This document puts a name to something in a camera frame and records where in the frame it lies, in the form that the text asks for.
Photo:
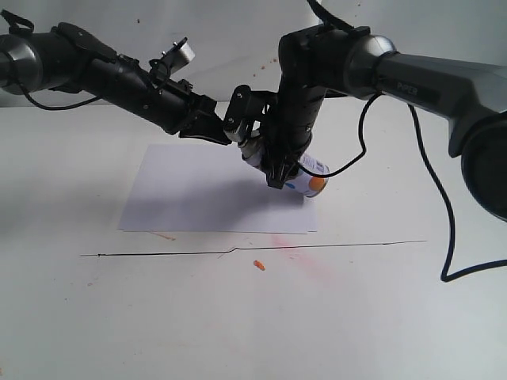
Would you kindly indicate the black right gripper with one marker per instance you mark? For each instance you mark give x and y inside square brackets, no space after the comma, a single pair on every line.
[286,120]

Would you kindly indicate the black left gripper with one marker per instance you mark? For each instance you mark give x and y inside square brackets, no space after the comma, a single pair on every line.
[192,116]

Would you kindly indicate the white dotted spray paint can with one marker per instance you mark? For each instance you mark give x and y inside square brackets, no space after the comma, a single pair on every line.
[253,151]

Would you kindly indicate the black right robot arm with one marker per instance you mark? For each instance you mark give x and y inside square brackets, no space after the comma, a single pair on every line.
[470,96]

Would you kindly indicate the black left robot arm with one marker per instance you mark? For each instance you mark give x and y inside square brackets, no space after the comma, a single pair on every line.
[69,59]

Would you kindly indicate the white paper sheet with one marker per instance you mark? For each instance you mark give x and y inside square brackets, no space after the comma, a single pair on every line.
[208,188]

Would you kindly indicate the white backdrop sheet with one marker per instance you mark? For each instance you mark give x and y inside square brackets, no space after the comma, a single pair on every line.
[235,42]

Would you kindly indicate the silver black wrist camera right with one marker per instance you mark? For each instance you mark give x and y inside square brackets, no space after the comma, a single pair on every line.
[245,107]

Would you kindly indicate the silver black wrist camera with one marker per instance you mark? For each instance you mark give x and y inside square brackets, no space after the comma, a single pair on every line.
[171,61]
[245,107]

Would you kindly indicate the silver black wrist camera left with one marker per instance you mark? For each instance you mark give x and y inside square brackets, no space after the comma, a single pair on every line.
[171,61]

